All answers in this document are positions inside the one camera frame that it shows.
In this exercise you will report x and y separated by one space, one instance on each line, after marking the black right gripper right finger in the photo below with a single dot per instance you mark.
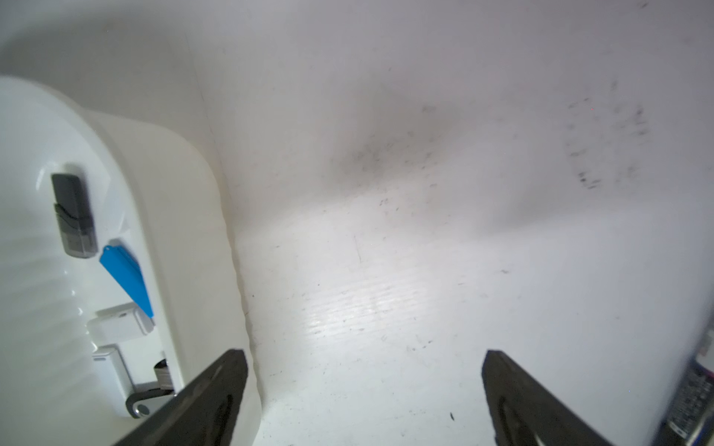
524 412

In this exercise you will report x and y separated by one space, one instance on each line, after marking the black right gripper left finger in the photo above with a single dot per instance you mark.
203 413

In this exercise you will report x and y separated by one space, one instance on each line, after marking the black silver swivel usb drive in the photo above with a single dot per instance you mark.
148 401

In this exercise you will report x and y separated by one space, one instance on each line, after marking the white clear cap usb drive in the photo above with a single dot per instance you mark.
117 386

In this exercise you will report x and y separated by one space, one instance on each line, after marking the blue usb flash drive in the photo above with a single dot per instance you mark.
126 272

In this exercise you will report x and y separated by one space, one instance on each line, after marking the dark grey usb drive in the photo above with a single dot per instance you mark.
74 217

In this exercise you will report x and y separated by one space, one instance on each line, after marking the white plastic storage box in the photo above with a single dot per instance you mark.
151 192

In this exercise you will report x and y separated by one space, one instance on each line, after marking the black marker pen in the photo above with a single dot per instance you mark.
689 420

